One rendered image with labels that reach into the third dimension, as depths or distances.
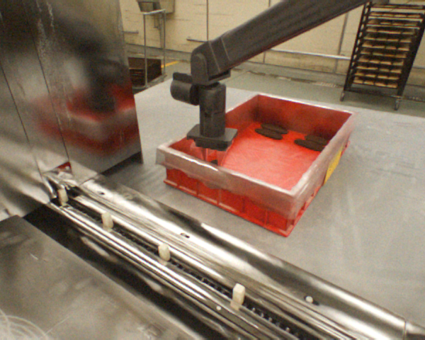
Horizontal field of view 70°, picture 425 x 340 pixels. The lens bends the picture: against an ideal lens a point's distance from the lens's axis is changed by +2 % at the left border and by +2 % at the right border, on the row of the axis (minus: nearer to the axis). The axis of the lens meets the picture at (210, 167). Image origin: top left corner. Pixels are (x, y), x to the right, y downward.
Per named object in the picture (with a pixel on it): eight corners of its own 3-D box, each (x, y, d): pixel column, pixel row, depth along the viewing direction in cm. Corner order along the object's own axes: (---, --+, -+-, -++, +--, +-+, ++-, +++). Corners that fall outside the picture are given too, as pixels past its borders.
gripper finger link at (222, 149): (205, 160, 76) (205, 126, 71) (233, 165, 74) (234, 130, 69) (195, 174, 71) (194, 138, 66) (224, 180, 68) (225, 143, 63)
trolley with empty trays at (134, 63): (172, 88, 398) (167, 8, 348) (152, 103, 349) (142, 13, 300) (128, 83, 414) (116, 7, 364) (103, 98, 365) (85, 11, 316)
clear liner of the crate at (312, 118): (355, 142, 89) (364, 111, 84) (290, 244, 55) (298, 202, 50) (253, 117, 105) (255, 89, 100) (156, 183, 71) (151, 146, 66)
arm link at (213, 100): (214, 86, 58) (231, 80, 61) (188, 80, 61) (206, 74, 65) (214, 120, 61) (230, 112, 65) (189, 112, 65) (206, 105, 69)
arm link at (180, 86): (203, 56, 54) (231, 48, 60) (159, 47, 60) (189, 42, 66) (204, 118, 60) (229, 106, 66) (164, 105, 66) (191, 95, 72)
